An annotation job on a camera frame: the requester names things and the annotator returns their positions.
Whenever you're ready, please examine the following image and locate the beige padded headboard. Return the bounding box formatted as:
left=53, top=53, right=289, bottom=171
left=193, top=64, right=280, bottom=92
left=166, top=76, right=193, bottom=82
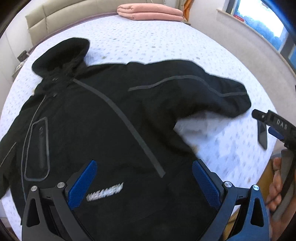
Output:
left=26, top=0, right=164, bottom=46

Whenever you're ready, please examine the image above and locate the folded pink blanket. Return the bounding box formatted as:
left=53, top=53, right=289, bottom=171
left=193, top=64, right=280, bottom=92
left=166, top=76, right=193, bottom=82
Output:
left=116, top=3, right=183, bottom=22

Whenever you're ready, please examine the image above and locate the black hooded jacket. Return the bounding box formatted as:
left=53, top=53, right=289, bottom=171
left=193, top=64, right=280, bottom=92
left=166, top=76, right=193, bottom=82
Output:
left=1, top=38, right=251, bottom=240

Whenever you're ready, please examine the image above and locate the white floral quilted bedspread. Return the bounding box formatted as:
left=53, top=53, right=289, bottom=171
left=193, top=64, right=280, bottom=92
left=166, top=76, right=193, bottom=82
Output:
left=1, top=16, right=273, bottom=232

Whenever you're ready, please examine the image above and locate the bedside table with items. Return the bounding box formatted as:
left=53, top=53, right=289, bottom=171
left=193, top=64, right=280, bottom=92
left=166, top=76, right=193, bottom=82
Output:
left=12, top=50, right=30, bottom=80

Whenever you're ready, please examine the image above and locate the person's right hand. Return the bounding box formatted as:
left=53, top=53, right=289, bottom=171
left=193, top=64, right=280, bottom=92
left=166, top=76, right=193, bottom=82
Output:
left=266, top=157, right=282, bottom=212

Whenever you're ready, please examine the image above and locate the window with blue view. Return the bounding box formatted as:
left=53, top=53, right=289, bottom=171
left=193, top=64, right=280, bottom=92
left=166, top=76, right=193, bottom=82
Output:
left=223, top=1, right=295, bottom=68

